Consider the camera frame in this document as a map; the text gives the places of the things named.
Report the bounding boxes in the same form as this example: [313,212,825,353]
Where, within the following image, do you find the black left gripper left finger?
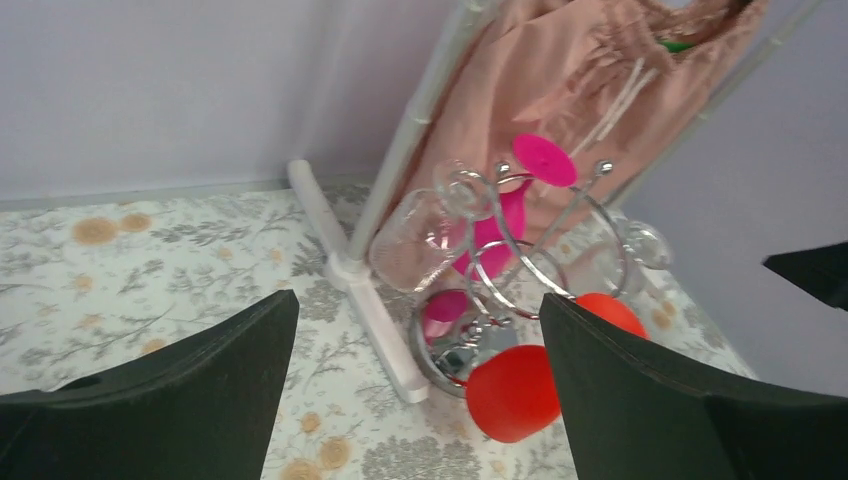
[1,290,299,479]

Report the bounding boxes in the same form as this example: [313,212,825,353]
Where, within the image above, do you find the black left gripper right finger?
[539,294,847,479]

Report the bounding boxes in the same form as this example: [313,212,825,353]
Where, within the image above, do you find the red plastic wine glass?
[466,292,655,452]

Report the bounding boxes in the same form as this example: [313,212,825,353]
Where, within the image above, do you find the white clothes rack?
[287,1,817,403]

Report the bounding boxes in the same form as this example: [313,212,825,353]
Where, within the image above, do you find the pink plastic wine glass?
[423,133,579,342]

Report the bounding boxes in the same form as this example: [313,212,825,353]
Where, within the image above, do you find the clear ribbed wine glass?
[368,159,492,293]

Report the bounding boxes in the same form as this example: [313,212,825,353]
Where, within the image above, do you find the green clothes hanger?
[657,40,694,54]

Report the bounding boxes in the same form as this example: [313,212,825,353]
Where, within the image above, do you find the chrome wire glass rack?
[410,160,613,398]

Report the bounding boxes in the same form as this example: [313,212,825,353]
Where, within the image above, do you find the pink drawstring shorts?
[387,0,770,230]

